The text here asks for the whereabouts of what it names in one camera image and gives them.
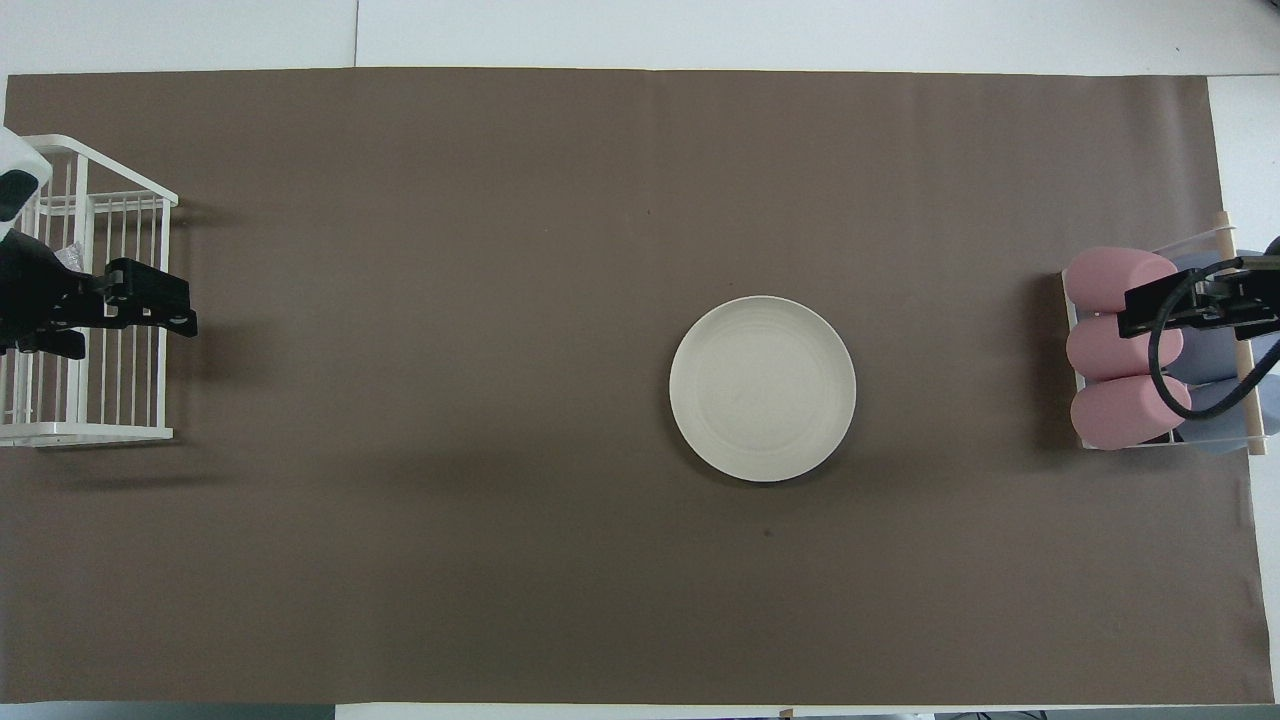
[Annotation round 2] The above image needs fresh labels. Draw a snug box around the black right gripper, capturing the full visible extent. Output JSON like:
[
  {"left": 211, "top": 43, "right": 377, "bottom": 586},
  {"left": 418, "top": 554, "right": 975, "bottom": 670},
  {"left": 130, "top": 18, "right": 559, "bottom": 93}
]
[{"left": 1118, "top": 256, "right": 1280, "bottom": 339}]

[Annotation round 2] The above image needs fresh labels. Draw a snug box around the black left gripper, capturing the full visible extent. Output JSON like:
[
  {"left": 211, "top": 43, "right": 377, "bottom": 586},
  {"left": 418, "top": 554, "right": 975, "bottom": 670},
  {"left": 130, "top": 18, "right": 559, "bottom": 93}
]
[{"left": 0, "top": 232, "right": 199, "bottom": 360}]

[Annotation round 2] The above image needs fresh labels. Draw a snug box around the cream round plate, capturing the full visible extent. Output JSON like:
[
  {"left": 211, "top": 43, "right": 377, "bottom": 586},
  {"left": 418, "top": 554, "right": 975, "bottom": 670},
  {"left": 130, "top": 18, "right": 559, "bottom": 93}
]
[{"left": 669, "top": 295, "right": 857, "bottom": 484}]

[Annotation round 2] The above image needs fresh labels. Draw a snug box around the blue cup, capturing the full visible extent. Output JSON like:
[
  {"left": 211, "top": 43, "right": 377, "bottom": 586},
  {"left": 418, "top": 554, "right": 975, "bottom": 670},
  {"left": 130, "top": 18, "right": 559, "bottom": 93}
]
[
  {"left": 1168, "top": 250, "right": 1280, "bottom": 316},
  {"left": 1178, "top": 375, "right": 1280, "bottom": 457},
  {"left": 1175, "top": 318, "right": 1280, "bottom": 386}
]

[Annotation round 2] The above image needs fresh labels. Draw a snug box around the pink cup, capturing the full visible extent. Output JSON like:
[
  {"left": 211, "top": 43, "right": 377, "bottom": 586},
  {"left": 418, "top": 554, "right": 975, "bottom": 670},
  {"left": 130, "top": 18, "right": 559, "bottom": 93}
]
[
  {"left": 1066, "top": 312, "right": 1184, "bottom": 382},
  {"left": 1070, "top": 374, "right": 1193, "bottom": 451},
  {"left": 1063, "top": 247, "right": 1181, "bottom": 313}
]

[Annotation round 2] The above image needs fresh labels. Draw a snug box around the brown table mat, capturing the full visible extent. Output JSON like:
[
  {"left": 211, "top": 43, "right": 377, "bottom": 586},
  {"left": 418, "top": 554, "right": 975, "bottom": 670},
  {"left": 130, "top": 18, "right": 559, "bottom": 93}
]
[{"left": 0, "top": 68, "right": 1273, "bottom": 705}]

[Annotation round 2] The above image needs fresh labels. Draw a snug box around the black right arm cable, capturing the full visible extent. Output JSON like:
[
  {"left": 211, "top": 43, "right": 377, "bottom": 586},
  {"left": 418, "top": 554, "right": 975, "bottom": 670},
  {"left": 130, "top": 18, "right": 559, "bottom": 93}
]
[{"left": 1147, "top": 256, "right": 1280, "bottom": 407}]

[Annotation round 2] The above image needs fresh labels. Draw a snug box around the cup rack with wooden handle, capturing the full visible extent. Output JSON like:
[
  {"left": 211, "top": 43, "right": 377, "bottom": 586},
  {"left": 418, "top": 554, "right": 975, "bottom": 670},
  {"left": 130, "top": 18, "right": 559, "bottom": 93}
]
[{"left": 1062, "top": 210, "right": 1269, "bottom": 457}]

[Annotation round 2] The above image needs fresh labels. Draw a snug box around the white wire rack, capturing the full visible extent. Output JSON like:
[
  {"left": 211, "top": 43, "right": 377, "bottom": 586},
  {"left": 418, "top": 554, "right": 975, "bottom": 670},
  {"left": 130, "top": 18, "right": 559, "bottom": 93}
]
[{"left": 0, "top": 135, "right": 179, "bottom": 448}]

